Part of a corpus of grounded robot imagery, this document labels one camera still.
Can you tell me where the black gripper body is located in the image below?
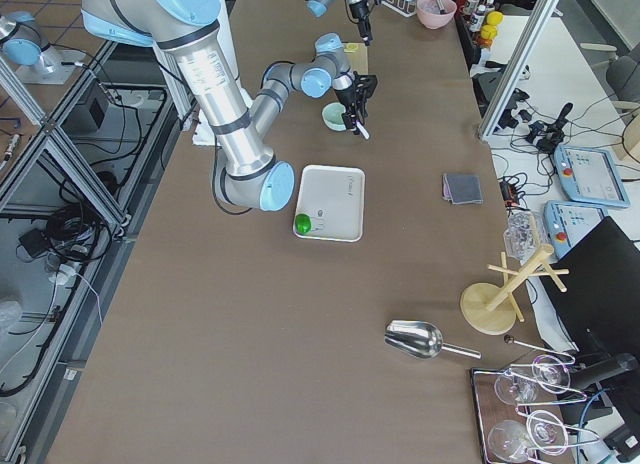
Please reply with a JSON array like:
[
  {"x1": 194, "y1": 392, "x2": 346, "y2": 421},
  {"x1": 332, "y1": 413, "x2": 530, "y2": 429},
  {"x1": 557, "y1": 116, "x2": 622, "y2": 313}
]
[
  {"x1": 339, "y1": 82, "x2": 365, "y2": 115},
  {"x1": 349, "y1": 0, "x2": 371, "y2": 32}
]

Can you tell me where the white ceramic spoon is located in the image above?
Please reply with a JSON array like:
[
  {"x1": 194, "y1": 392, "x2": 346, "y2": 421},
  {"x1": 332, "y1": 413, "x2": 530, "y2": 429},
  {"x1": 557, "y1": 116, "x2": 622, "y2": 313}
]
[{"x1": 360, "y1": 122, "x2": 370, "y2": 140}]

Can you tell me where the mint green bowl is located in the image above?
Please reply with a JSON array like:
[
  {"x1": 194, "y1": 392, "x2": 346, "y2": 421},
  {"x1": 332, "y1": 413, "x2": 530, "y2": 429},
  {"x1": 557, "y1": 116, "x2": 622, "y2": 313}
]
[{"x1": 321, "y1": 102, "x2": 346, "y2": 132}]

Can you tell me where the pink bowl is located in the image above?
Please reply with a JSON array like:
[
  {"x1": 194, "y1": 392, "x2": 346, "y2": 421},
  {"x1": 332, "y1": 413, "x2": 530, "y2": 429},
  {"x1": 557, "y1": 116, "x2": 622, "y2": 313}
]
[{"x1": 416, "y1": 0, "x2": 457, "y2": 29}]

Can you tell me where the wooden cutting board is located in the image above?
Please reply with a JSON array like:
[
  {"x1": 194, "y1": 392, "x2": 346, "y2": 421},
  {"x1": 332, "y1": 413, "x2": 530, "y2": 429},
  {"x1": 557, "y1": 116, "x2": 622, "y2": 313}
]
[{"x1": 344, "y1": 42, "x2": 368, "y2": 75}]

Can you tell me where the cream rabbit print tray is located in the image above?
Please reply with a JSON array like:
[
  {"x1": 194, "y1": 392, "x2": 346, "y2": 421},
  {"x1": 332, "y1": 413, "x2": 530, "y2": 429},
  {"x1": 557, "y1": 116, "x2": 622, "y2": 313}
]
[{"x1": 293, "y1": 165, "x2": 365, "y2": 242}]

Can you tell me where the green lime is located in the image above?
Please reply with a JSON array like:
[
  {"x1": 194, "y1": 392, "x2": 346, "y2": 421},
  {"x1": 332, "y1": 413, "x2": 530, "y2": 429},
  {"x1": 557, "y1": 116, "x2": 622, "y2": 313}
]
[{"x1": 294, "y1": 213, "x2": 313, "y2": 235}]

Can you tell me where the grey folded cloth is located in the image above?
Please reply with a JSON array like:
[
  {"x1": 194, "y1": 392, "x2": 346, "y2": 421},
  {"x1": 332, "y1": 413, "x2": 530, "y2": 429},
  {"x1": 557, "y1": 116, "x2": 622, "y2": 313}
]
[{"x1": 442, "y1": 173, "x2": 484, "y2": 205}]

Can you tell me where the clear glass jar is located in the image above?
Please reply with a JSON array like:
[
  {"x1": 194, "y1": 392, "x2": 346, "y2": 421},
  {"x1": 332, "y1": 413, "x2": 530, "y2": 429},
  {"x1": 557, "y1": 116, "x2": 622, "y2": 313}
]
[{"x1": 503, "y1": 211, "x2": 541, "y2": 261}]

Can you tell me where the metal scoop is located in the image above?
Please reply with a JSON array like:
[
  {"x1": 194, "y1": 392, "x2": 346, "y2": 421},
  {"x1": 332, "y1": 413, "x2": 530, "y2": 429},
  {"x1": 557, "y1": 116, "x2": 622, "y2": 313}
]
[{"x1": 384, "y1": 320, "x2": 482, "y2": 359}]

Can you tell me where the wooden mug tree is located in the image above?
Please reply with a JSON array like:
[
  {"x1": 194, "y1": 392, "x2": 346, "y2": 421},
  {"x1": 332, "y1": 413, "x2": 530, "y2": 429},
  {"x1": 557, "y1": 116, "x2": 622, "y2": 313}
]
[{"x1": 460, "y1": 221, "x2": 569, "y2": 335}]

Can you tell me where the blue teach pendant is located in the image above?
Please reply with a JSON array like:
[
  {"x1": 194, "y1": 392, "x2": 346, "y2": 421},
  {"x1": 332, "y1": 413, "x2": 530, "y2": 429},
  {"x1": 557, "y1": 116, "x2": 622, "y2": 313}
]
[
  {"x1": 553, "y1": 144, "x2": 630, "y2": 208},
  {"x1": 544, "y1": 200, "x2": 608, "y2": 258}
]

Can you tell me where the wine glass rack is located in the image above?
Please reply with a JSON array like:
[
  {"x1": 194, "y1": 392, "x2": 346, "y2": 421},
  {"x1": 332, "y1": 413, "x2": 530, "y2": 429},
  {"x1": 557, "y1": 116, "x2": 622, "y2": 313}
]
[{"x1": 470, "y1": 352, "x2": 599, "y2": 463}]

